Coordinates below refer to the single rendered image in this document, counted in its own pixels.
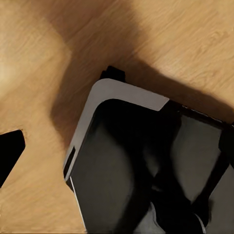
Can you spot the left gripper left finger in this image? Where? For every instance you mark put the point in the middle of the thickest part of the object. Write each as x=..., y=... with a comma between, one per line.
x=12, y=145

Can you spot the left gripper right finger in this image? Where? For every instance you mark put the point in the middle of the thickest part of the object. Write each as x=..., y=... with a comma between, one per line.
x=226, y=145

